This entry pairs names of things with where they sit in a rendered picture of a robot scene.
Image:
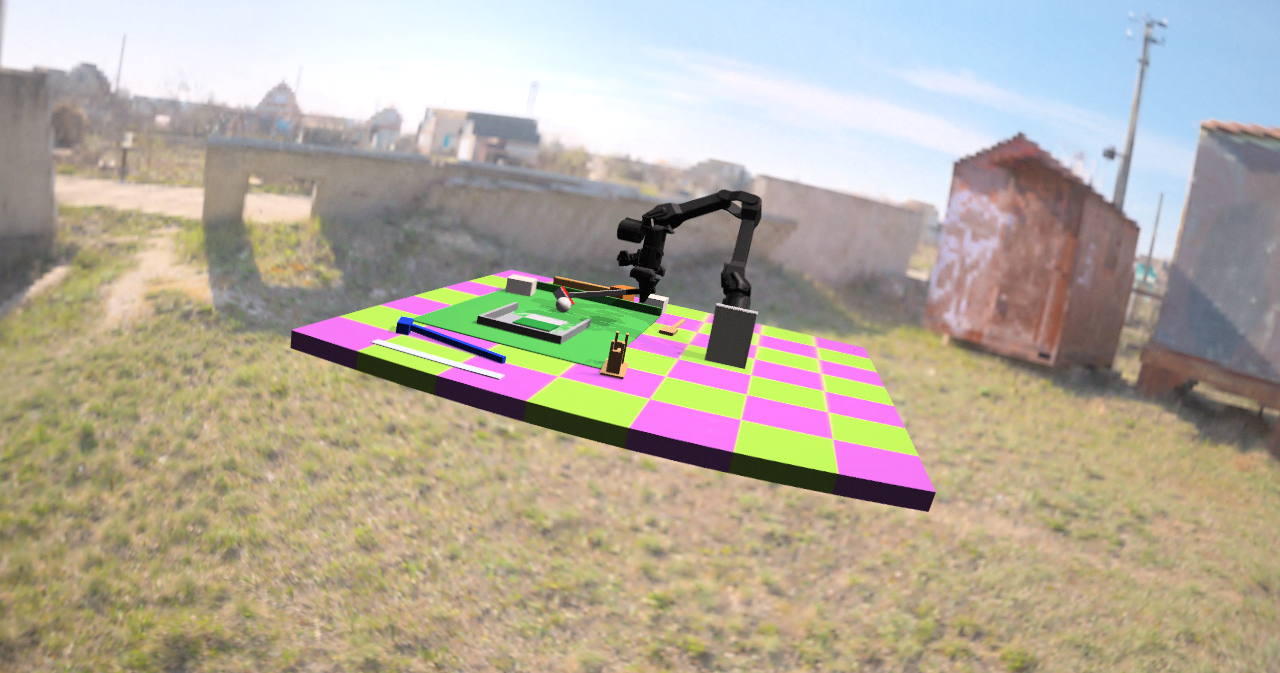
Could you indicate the white flat bar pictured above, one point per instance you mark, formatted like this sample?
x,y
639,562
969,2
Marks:
x,y
441,360

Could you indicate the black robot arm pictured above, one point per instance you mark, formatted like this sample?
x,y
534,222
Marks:
x,y
668,217

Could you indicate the green putting mat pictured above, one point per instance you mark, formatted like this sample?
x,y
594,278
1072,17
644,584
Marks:
x,y
589,348

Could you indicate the blue putter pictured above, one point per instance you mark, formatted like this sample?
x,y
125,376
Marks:
x,y
405,326

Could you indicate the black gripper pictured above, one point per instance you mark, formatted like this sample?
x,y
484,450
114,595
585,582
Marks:
x,y
645,272

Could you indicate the orange mallet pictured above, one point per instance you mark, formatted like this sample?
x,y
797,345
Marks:
x,y
592,287

